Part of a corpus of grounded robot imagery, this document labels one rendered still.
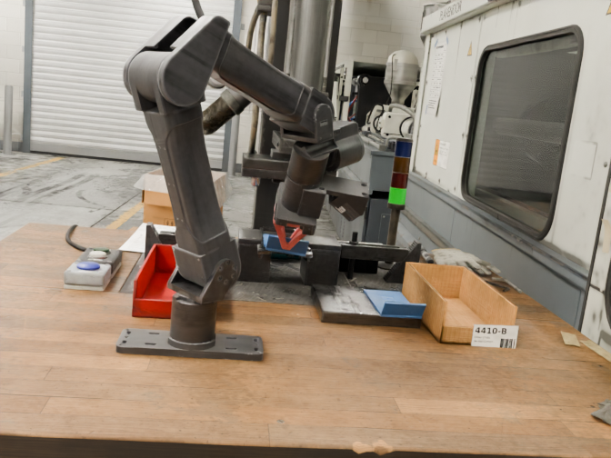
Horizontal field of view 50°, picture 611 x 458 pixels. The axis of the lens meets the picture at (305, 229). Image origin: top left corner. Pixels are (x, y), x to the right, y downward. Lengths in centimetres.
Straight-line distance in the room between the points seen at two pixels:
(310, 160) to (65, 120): 1003
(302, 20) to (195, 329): 62
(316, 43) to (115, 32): 955
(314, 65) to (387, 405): 67
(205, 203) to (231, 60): 19
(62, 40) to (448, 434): 1040
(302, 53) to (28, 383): 74
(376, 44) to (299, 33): 936
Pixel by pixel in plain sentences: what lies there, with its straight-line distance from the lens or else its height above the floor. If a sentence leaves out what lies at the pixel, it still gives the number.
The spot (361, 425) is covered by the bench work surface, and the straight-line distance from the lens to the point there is 79.
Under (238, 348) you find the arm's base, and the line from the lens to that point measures 93.
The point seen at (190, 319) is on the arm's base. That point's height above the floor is 95.
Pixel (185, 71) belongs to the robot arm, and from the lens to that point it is 81.
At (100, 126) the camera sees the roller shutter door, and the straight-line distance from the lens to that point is 1079.
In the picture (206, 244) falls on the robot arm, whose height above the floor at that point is 106.
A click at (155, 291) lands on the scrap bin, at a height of 90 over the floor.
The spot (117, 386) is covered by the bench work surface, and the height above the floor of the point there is 90.
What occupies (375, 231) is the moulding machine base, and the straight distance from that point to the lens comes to 442.
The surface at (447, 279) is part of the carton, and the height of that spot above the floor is 94.
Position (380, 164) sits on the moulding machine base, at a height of 89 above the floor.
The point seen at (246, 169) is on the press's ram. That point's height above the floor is 112.
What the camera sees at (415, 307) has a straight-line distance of 110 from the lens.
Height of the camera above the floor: 126
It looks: 11 degrees down
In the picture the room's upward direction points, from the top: 6 degrees clockwise
